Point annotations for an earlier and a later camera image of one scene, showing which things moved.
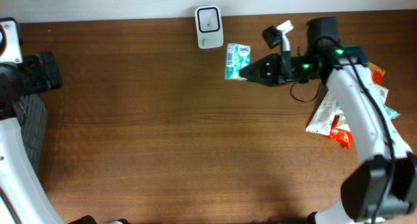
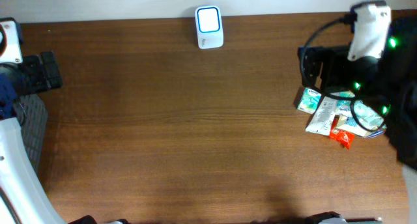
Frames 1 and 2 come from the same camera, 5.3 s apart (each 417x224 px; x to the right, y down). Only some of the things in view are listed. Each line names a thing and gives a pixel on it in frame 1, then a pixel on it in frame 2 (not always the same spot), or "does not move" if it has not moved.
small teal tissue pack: x=238 y=55 → x=309 y=101
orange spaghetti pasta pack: x=343 y=137 does not move
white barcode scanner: x=209 y=27 does not move
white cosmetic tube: x=320 y=122 does not move
